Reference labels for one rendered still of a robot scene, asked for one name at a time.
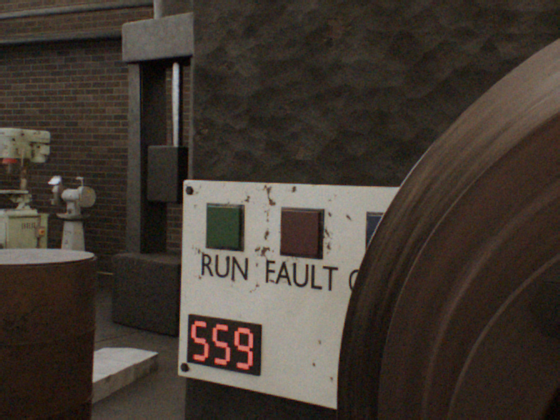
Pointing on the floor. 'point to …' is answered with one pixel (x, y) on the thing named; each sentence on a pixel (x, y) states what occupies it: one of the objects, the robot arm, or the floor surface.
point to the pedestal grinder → (81, 197)
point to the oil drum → (47, 333)
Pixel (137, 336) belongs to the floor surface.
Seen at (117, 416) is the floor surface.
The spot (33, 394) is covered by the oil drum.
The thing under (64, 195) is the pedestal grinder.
